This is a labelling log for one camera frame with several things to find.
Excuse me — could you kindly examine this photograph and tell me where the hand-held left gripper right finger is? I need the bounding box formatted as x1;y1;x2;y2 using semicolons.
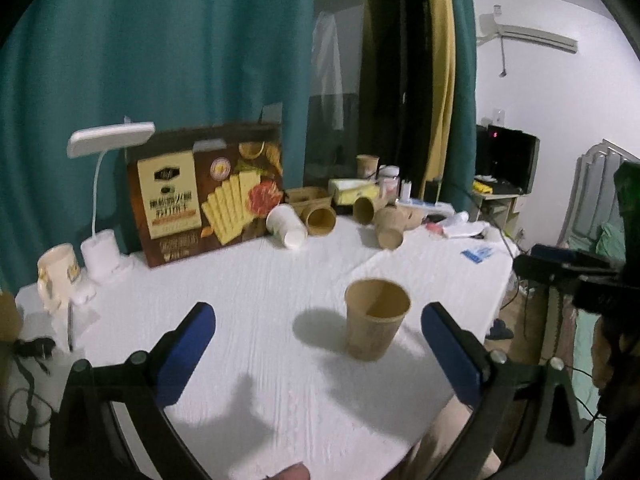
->
421;302;596;480

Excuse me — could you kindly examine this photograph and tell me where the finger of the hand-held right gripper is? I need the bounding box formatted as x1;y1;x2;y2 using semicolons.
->
530;243;626;270
512;254;583;295

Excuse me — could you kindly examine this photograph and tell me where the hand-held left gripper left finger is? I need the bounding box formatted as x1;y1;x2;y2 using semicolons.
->
50;301;217;480

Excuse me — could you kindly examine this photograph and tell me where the brown paper cup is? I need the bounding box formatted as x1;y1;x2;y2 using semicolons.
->
299;197;338;236
397;204;427;231
352;195;388;226
344;278;412;362
356;154;381;179
374;205;405;251

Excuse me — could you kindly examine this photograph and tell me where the white paper cup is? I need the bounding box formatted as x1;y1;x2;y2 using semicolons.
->
265;203;308;250

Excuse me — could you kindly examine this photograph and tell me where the brown cardboard cup holder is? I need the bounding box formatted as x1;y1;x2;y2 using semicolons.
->
284;186;332;207

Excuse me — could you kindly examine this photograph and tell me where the person's right hand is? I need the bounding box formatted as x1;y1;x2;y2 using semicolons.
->
592;316;620;392

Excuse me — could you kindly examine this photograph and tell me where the person's left hand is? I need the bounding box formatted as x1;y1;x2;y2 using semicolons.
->
267;463;311;480

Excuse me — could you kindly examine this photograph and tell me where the dark slipper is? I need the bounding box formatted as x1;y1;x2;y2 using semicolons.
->
486;319;515;341

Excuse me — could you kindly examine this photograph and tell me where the grey bed headboard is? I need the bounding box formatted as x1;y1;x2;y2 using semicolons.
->
555;141;628;256

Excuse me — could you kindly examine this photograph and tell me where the small white side table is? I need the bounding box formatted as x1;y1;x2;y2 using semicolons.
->
470;180;532;238

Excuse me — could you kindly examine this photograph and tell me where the white tube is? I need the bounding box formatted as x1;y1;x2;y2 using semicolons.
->
442;211;488;239

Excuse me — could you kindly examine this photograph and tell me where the black monitor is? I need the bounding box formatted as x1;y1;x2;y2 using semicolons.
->
476;124;541;195

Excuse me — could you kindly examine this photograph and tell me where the white desk lamp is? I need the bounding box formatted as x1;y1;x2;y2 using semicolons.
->
67;121;156;287

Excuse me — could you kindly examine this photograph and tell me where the cream ceramic mug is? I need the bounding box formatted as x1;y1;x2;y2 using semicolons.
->
36;243;82;311

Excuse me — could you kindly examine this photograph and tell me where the brown cracker box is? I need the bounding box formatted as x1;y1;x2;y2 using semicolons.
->
126;122;285;268

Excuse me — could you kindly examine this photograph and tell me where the white plastic jar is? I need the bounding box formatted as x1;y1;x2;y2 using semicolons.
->
378;165;401;200

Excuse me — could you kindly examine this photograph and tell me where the yellow tissue box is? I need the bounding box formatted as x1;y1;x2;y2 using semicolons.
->
328;178;380;206

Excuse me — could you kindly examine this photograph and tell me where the teal curtain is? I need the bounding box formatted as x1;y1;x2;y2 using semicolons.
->
442;0;478;196
0;0;317;301

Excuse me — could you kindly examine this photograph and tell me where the yellow curtain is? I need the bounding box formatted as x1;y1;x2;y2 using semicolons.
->
419;0;457;201

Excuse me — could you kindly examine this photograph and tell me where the white air conditioner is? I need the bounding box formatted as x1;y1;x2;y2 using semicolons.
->
477;12;579;54

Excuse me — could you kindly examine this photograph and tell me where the white hanging cloth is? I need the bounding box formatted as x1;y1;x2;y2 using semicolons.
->
311;9;346;133

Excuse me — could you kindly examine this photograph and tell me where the black charger with cable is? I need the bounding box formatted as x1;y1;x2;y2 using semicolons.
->
0;337;57;468

